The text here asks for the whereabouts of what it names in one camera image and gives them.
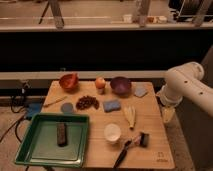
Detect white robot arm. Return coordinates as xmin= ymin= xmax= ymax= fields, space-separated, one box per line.
xmin=157 ymin=62 xmax=213 ymax=123

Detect purple bowl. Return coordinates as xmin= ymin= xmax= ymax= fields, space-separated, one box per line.
xmin=110 ymin=77 xmax=132 ymax=95

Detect orange red bowl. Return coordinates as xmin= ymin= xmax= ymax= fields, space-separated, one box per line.
xmin=59 ymin=73 xmax=78 ymax=90

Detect light blue cloth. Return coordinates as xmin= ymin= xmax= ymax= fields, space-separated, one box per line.
xmin=134 ymin=86 xmax=148 ymax=98

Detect blue sponge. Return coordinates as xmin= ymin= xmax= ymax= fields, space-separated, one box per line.
xmin=103 ymin=100 xmax=121 ymax=112

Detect white cup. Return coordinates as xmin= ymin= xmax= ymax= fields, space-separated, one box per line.
xmin=104 ymin=123 xmax=121 ymax=144

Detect orange fruit on cup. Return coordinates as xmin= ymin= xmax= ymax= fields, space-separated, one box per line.
xmin=95 ymin=77 xmax=106 ymax=94

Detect pile of dark raisins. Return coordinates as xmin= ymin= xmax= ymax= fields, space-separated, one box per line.
xmin=76 ymin=96 xmax=99 ymax=110

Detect grey round lid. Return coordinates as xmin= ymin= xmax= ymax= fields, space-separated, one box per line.
xmin=61 ymin=103 xmax=74 ymax=113

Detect dark sponge block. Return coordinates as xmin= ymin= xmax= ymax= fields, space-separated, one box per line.
xmin=57 ymin=122 xmax=67 ymax=147

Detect wooden spoon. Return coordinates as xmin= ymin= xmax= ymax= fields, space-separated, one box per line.
xmin=43 ymin=96 xmax=67 ymax=108

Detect green plastic tray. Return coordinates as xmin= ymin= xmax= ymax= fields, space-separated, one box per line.
xmin=14 ymin=113 xmax=89 ymax=168

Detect blue power box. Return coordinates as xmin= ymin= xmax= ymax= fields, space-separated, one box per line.
xmin=26 ymin=103 xmax=42 ymax=120

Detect black cables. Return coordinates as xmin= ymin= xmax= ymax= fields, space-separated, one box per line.
xmin=0 ymin=82 xmax=32 ymax=144

